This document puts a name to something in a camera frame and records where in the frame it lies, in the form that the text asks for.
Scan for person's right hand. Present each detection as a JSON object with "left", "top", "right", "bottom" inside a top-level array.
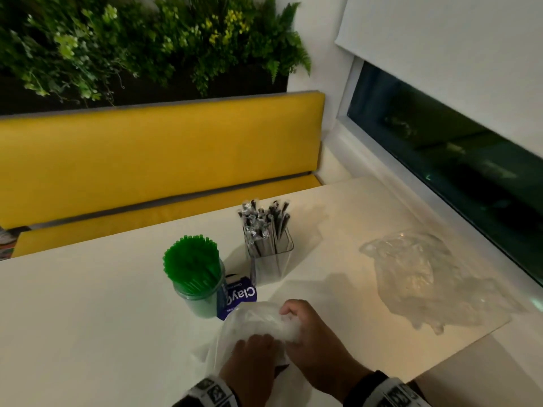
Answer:
[{"left": 278, "top": 298, "right": 374, "bottom": 404}]

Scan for person's left hand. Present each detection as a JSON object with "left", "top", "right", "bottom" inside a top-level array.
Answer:
[{"left": 218, "top": 333, "right": 284, "bottom": 407}]

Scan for frosted clear plastic bag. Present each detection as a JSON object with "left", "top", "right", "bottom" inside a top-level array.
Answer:
[{"left": 191, "top": 300, "right": 316, "bottom": 407}]

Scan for clear round plastic cup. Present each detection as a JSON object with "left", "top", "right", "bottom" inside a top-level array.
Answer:
[{"left": 172, "top": 257, "right": 228, "bottom": 320}]

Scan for square clear holder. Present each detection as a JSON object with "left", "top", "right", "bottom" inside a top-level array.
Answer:
[{"left": 243, "top": 226, "right": 295, "bottom": 288}]

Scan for bunch of green straws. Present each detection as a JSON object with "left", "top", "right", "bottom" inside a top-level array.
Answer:
[{"left": 162, "top": 234, "right": 222, "bottom": 298}]

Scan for thin clear plastic bag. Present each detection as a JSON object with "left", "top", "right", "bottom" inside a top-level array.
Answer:
[{"left": 359, "top": 230, "right": 528, "bottom": 336}]

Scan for bunch of black straws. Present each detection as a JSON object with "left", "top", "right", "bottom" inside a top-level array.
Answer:
[{"left": 236, "top": 198, "right": 292, "bottom": 257}]

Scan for black left wristband with markers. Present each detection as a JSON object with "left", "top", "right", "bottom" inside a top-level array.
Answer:
[{"left": 171, "top": 374, "right": 242, "bottom": 407}]

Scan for purple round sign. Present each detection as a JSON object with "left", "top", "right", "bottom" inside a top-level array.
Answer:
[{"left": 216, "top": 272, "right": 258, "bottom": 322}]

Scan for yellow bench seat cushion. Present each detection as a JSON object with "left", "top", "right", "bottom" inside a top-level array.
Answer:
[{"left": 11, "top": 172, "right": 324, "bottom": 259}]

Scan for yellow bench seat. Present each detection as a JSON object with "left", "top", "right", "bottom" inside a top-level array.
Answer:
[{"left": 0, "top": 90, "right": 326, "bottom": 231}]

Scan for dark window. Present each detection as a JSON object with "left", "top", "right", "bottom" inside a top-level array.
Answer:
[{"left": 346, "top": 60, "right": 543, "bottom": 289}]

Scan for white roller blind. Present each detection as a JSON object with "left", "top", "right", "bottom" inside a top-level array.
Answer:
[{"left": 334, "top": 0, "right": 543, "bottom": 160}]

